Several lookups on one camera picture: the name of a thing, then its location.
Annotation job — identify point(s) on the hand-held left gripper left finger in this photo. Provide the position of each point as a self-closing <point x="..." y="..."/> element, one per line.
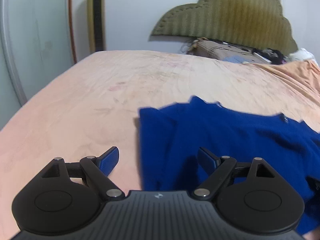
<point x="108" y="161"/>

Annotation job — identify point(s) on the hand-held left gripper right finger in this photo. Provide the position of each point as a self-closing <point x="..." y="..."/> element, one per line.
<point x="207" y="160"/>

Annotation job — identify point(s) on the blue shirt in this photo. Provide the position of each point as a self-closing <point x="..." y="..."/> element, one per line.
<point x="237" y="135"/>

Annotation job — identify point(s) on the dark clothes pile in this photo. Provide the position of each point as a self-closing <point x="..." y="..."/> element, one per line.
<point x="273" y="55"/>

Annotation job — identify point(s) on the light blue cloth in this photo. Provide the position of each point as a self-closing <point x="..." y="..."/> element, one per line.
<point x="236" y="59"/>

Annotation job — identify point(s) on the brown pillow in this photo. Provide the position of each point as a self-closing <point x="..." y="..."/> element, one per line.
<point x="212" y="50"/>

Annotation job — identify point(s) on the orange quilt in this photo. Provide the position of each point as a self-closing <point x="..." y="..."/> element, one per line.
<point x="297" y="75"/>

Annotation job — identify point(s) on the white crumpled cloth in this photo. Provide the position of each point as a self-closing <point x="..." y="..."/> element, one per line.
<point x="302" y="54"/>

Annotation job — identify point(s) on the white door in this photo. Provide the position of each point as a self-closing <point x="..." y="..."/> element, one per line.
<point x="37" y="37"/>

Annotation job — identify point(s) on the gold tower air conditioner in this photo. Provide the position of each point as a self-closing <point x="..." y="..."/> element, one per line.
<point x="97" y="17"/>

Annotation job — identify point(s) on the olive padded headboard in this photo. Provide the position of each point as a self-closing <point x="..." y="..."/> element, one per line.
<point x="230" y="15"/>

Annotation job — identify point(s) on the red-brown wall pipe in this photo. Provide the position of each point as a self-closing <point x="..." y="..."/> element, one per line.
<point x="72" y="22"/>

